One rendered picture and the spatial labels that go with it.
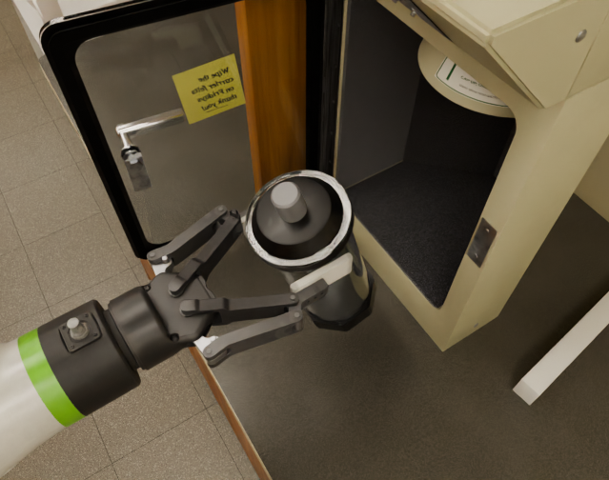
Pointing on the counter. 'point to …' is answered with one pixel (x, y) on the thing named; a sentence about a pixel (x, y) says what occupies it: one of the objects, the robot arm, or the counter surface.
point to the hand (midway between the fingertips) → (303, 240)
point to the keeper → (484, 236)
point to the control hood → (523, 39)
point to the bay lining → (404, 107)
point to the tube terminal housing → (513, 177)
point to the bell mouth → (458, 83)
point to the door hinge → (334, 15)
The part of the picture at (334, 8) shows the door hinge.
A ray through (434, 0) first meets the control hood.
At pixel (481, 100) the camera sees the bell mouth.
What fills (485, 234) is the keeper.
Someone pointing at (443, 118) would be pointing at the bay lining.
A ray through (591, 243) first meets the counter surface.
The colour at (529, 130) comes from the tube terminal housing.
